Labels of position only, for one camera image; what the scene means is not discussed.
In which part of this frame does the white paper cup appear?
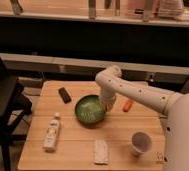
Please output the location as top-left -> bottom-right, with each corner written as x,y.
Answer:
132,132 -> 152,157

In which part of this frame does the black rectangular bar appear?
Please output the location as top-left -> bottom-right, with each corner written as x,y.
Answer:
58,87 -> 71,103

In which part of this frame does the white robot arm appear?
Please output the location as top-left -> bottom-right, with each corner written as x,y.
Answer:
95,65 -> 189,171

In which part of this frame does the green ceramic bowl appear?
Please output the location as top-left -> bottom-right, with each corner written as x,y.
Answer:
75,95 -> 105,125

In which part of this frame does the white plastic bottle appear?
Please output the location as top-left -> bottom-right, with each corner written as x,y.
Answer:
43,113 -> 60,152

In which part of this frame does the beige rice cracker pack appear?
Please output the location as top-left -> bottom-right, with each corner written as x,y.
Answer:
93,140 -> 109,165

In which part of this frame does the black chair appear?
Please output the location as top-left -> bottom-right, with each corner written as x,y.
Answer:
0,58 -> 32,171

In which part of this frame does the orange carrot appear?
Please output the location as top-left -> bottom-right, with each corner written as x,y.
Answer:
123,99 -> 133,112

